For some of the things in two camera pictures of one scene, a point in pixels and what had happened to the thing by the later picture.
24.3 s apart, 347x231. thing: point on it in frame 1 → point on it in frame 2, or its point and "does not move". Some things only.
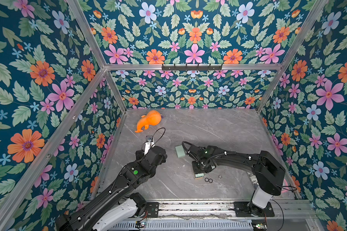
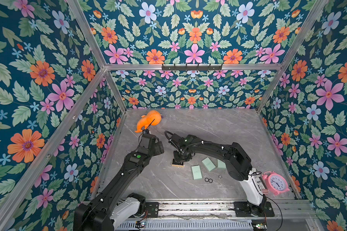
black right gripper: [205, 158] → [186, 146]
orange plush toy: [153, 118] does not move
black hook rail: [191, 68] does not move
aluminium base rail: [297, 210] does not move
